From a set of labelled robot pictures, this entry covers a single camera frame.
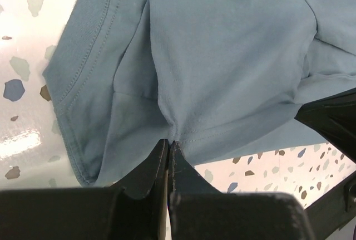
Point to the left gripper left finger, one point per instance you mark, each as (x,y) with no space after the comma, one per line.
(132,208)

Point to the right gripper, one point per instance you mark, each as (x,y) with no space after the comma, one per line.
(334,119)

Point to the blue t-shirt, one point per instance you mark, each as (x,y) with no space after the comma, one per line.
(225,78)

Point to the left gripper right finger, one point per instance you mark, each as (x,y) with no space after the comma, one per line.
(198,210)

